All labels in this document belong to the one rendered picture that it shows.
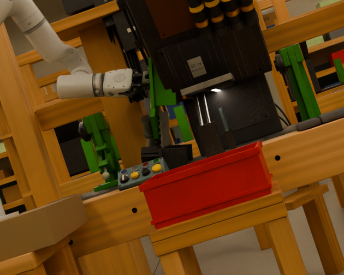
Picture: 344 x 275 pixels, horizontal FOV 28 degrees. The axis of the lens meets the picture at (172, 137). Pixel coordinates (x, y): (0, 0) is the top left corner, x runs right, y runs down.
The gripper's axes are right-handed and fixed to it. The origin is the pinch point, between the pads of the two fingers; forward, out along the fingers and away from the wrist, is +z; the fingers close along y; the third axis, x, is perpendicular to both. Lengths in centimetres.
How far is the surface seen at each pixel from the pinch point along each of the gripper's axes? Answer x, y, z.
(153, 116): -3.3, -19.6, 3.7
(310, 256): 212, 56, 65
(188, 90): -19.0, -24.4, 17.1
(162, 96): -4.8, -12.2, 6.7
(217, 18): -32.5, -8.4, 26.9
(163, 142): 8.1, -21.2, 5.6
